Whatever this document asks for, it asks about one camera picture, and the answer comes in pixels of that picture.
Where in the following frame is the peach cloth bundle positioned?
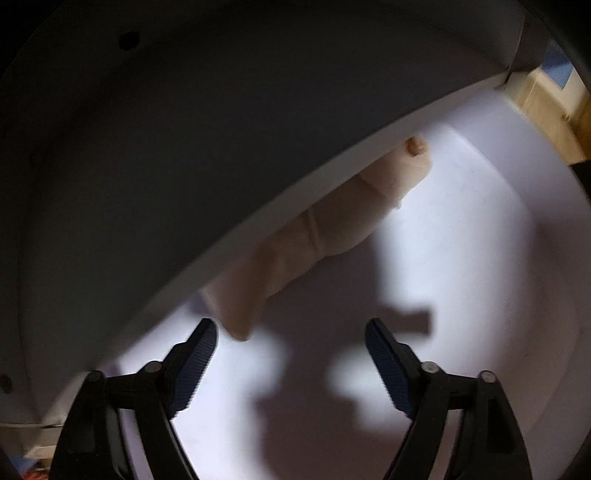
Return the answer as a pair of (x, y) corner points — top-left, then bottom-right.
(203, 134), (434, 342)

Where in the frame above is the white drawer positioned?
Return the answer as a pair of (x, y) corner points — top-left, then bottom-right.
(99, 85), (591, 480)

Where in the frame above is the white plastic bin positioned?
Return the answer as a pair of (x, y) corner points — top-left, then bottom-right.
(0, 0), (555, 444)

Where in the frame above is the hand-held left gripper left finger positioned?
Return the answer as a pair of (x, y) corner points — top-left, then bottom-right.
(48, 318), (219, 480)

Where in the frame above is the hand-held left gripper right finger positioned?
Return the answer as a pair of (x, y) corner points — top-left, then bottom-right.
(365, 318), (534, 480)

